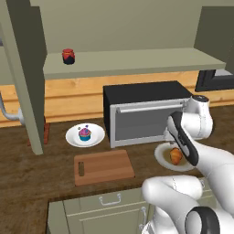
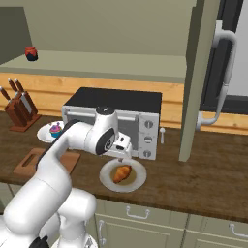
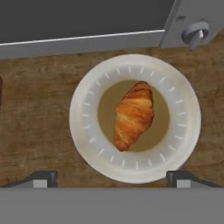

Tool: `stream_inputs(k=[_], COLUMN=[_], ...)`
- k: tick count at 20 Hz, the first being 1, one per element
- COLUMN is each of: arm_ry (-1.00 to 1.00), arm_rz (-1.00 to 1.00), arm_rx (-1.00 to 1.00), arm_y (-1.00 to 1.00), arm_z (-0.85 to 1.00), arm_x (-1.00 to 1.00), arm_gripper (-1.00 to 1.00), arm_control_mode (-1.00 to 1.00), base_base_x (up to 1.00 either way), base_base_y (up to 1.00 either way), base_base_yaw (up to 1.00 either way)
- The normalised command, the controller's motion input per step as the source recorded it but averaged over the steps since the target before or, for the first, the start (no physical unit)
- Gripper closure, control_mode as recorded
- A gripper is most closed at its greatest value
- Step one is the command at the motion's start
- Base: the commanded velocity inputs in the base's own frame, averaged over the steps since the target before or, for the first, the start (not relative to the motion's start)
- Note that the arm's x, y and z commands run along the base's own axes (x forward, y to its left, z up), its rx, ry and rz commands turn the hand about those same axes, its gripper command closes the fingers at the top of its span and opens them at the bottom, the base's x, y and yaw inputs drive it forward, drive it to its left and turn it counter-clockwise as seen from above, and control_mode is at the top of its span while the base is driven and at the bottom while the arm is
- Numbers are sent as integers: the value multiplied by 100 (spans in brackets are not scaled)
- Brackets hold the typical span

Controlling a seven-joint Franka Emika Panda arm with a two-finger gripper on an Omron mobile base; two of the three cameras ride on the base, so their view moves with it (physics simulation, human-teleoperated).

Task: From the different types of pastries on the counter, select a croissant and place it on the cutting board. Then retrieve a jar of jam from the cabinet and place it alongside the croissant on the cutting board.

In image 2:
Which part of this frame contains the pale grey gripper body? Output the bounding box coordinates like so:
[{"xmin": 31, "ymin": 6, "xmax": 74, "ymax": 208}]
[{"xmin": 109, "ymin": 148, "xmax": 134, "ymax": 161}]

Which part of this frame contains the golden brown croissant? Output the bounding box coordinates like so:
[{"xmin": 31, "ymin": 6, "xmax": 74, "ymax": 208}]
[{"xmin": 112, "ymin": 165, "xmax": 133, "ymax": 184}]

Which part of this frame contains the brown wooden cutting board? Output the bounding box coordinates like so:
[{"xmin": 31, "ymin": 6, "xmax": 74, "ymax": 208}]
[{"xmin": 13, "ymin": 147, "xmax": 81, "ymax": 178}]

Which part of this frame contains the olive cabinet door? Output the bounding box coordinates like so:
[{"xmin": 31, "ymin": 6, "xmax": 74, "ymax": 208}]
[{"xmin": 178, "ymin": 0, "xmax": 222, "ymax": 163}]

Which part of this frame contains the red lidded jam jar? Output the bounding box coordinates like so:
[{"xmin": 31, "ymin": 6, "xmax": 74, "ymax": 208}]
[{"xmin": 24, "ymin": 46, "xmax": 39, "ymax": 62}]

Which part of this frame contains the white plate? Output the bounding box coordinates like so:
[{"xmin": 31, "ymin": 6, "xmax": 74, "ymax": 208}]
[
  {"xmin": 36, "ymin": 120, "xmax": 67, "ymax": 144},
  {"xmin": 99, "ymin": 158, "xmax": 148, "ymax": 194}
]

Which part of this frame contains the small white knobbed rod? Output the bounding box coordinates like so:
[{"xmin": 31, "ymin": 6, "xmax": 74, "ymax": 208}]
[{"xmin": 159, "ymin": 127, "xmax": 167, "ymax": 145}]

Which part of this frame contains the silver black toaster oven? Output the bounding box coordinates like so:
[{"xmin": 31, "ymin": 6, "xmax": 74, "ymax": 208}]
[{"xmin": 61, "ymin": 86, "xmax": 163, "ymax": 162}]

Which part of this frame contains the olive drawer front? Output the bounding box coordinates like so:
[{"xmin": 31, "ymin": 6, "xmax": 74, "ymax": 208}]
[
  {"xmin": 95, "ymin": 198, "xmax": 190, "ymax": 231},
  {"xmin": 187, "ymin": 213, "xmax": 248, "ymax": 240}
]

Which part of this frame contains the pink blue cupcake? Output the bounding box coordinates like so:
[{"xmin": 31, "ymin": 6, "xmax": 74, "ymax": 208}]
[{"xmin": 48, "ymin": 121, "xmax": 63, "ymax": 139}]

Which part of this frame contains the olive cupboard door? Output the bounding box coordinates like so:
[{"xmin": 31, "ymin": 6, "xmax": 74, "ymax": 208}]
[
  {"xmin": 182, "ymin": 230, "xmax": 248, "ymax": 248},
  {"xmin": 93, "ymin": 214, "xmax": 186, "ymax": 248}
]

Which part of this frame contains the brown wooden knife block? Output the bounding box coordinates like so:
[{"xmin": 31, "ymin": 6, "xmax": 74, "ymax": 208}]
[{"xmin": 4, "ymin": 96, "xmax": 43, "ymax": 133}]

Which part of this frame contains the olive base cupboard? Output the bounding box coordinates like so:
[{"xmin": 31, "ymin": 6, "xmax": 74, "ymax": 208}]
[{"xmin": 0, "ymin": 182, "xmax": 25, "ymax": 214}]

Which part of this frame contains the silver drawer handle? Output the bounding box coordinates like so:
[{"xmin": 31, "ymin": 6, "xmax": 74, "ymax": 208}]
[
  {"xmin": 125, "ymin": 205, "xmax": 151, "ymax": 221},
  {"xmin": 229, "ymin": 223, "xmax": 248, "ymax": 239}
]

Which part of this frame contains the silver cupboard door handle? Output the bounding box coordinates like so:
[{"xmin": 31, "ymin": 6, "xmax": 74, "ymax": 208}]
[{"xmin": 98, "ymin": 219, "xmax": 108, "ymax": 247}]

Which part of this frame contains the olive open wall cabinet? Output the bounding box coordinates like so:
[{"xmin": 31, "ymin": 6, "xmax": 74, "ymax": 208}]
[{"xmin": 0, "ymin": 0, "xmax": 198, "ymax": 85}]

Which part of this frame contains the brown handled knife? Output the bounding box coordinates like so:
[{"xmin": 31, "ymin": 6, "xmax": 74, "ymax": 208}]
[
  {"xmin": 7, "ymin": 77, "xmax": 20, "ymax": 98},
  {"xmin": 0, "ymin": 86, "xmax": 13, "ymax": 104},
  {"xmin": 14, "ymin": 78, "xmax": 36, "ymax": 114}
]

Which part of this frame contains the grey curved door handle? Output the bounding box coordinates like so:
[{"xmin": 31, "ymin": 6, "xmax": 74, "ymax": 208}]
[{"xmin": 195, "ymin": 29, "xmax": 238, "ymax": 131}]

